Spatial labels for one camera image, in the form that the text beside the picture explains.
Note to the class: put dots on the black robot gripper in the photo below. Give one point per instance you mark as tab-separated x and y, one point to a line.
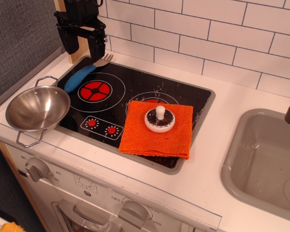
80	18

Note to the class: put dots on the orange cloth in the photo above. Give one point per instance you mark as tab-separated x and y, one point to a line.
138	139

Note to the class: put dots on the black toy stove top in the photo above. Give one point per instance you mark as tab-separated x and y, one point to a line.
99	107

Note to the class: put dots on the grey timer knob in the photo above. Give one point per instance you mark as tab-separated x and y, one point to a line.
36	169

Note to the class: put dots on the toy oven door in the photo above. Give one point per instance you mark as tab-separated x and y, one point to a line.
83	217

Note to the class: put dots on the grey oven knob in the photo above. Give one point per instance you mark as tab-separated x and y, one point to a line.
133	213

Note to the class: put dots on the yellow cloth at corner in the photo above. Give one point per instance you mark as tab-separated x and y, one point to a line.
11	227

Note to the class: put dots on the grey toy sink basin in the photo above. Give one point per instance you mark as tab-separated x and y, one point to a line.
256	169

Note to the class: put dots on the blue handled metal fork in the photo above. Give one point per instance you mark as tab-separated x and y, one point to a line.
75	80

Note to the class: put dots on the steel pot with handles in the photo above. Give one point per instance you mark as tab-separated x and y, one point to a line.
40	108

